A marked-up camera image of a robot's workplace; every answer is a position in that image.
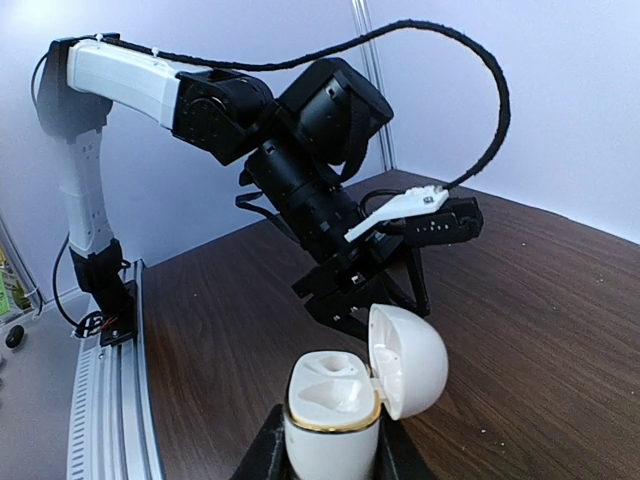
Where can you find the white earbud charging case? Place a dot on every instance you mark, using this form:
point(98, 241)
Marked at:
point(335, 399)

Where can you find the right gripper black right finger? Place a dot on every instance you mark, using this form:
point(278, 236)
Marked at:
point(397, 456)

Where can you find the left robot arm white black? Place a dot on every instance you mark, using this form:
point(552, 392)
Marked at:
point(298, 150)

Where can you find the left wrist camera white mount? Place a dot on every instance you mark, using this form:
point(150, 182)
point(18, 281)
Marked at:
point(422, 216)

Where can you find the left aluminium frame post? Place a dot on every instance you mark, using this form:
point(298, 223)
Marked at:
point(373, 72)

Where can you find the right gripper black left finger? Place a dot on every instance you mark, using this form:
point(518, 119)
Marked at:
point(266, 457)

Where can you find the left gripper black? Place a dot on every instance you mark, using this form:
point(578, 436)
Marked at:
point(349, 277)

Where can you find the front aluminium rail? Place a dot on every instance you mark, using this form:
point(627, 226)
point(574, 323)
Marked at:
point(111, 428)

